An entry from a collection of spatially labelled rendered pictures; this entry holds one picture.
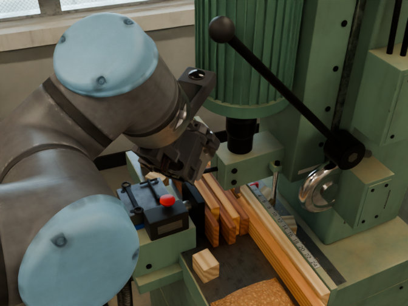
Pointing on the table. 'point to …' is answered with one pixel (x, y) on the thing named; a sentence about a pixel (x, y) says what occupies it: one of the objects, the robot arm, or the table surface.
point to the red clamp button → (167, 200)
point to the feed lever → (331, 144)
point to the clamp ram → (193, 206)
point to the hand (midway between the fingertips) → (204, 153)
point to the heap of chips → (258, 295)
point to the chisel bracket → (247, 161)
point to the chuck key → (152, 187)
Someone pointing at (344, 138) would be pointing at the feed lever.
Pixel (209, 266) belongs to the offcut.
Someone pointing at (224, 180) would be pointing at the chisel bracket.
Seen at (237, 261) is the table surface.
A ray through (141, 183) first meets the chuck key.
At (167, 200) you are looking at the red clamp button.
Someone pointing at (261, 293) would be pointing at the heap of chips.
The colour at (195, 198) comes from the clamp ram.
